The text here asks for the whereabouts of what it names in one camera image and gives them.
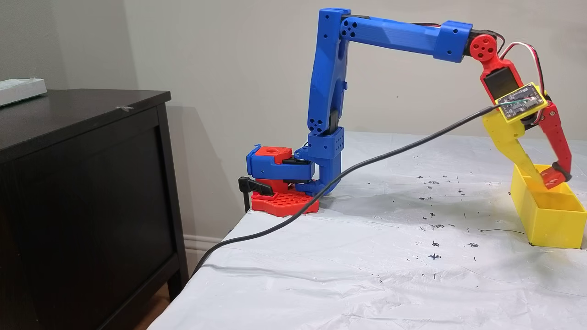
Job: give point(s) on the orange candy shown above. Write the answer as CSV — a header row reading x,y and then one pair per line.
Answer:
x,y
552,178

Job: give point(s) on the yellow three-compartment box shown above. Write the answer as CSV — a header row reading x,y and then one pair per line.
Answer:
x,y
550,220

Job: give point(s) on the white flat box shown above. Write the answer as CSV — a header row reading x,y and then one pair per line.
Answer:
x,y
20,90

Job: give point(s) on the white plastic table cover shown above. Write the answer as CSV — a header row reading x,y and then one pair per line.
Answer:
x,y
321,275

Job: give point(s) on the black table clamp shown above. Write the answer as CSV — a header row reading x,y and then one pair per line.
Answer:
x,y
257,186

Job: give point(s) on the black wooden dresser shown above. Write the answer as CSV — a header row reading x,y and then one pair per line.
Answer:
x,y
82,206

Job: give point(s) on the camera board in yellow mount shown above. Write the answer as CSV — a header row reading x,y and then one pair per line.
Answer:
x,y
523,101

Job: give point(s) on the white wall baseboard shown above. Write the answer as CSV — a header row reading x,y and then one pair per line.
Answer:
x,y
199,243

